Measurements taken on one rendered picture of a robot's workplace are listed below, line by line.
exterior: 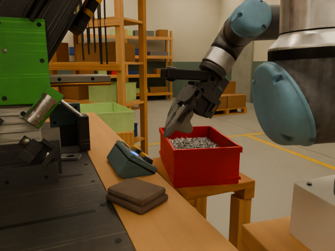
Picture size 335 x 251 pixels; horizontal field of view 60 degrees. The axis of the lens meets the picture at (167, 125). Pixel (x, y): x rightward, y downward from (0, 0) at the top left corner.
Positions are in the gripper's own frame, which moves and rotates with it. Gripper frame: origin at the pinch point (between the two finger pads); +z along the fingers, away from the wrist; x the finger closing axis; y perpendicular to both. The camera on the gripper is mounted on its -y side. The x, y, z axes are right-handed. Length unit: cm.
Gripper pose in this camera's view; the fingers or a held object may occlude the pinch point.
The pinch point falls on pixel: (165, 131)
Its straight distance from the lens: 72.6
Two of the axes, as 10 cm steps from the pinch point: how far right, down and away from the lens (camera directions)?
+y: 7.6, 4.9, 4.3
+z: -5.3, 8.5, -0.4
